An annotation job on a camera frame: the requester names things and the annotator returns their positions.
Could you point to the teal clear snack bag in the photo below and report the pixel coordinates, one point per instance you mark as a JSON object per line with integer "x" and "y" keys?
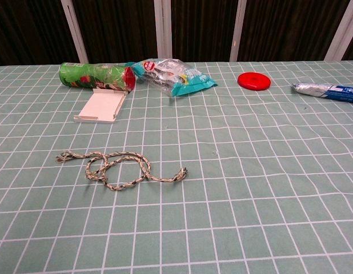
{"x": 170, "y": 74}

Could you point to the red plastic disc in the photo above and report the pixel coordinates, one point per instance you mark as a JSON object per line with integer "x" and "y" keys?
{"x": 253, "y": 81}

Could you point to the green chip can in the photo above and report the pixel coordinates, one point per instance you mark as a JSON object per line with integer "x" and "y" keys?
{"x": 88, "y": 75}

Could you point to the white plastic tray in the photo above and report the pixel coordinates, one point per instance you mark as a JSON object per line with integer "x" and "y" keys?
{"x": 99, "y": 107}

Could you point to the white frame post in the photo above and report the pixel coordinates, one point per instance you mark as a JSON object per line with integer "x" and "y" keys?
{"x": 340, "y": 31}
{"x": 75, "y": 34}
{"x": 238, "y": 28}
{"x": 162, "y": 28}

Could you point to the blue white toothpaste tube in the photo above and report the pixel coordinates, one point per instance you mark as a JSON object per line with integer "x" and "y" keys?
{"x": 322, "y": 90}

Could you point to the green checked tablecloth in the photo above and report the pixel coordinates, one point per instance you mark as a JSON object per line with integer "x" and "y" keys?
{"x": 222, "y": 199}

